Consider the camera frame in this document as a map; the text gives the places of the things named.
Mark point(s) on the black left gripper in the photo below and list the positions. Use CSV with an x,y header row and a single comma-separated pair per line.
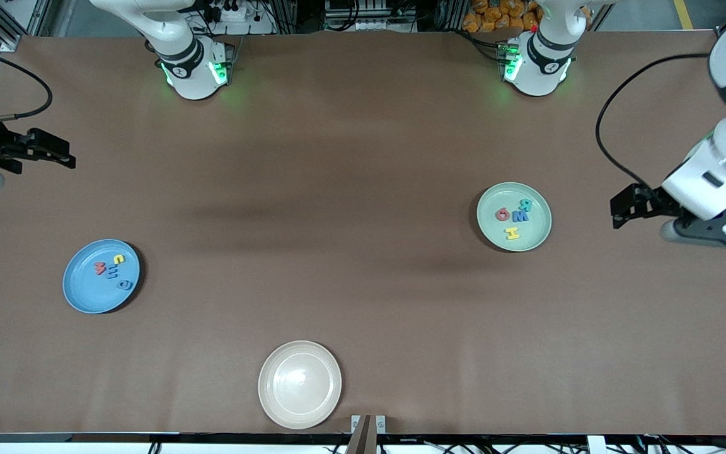
x,y
653,200

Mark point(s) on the teal foam capital letter R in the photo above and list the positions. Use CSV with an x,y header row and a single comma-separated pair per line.
x,y
524,205

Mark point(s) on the blue foam capital letter M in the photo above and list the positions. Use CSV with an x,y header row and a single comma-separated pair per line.
x,y
520,217

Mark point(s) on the yellow foam capital letter H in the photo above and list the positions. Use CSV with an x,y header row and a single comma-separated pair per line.
x,y
512,234

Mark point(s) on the red foam small letter w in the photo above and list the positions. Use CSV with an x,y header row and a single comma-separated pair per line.
x,y
100,269

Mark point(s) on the blue foam small letter m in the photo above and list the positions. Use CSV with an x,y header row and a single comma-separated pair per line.
x,y
111,272

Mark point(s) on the red foam capital letter Q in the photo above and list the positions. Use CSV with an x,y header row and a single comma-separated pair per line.
x,y
499,215

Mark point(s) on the blue foam small letter a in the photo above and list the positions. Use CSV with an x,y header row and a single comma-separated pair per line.
x,y
125,286

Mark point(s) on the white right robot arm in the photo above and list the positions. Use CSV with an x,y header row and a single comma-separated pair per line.
x,y
193,63

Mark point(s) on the green round plate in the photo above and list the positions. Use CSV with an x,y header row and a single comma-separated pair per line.
x,y
536,236

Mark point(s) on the blue round plate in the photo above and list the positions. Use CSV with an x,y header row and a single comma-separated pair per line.
x,y
86,290

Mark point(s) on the white power strip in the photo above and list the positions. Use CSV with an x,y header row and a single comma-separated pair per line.
x,y
237,16

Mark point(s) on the pile of orange objects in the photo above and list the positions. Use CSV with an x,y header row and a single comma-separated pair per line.
x,y
483,19

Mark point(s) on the brown table mat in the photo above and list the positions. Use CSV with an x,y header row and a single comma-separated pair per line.
x,y
401,315

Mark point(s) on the beige round plate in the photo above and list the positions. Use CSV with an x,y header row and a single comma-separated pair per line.
x,y
300,384

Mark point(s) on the brown pole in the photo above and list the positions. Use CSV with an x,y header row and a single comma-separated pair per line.
x,y
360,444

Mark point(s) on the aluminium frame profile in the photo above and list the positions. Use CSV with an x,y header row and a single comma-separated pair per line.
x,y
23,38

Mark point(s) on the metal table edge bracket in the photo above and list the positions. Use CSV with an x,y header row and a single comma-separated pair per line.
x,y
380,421

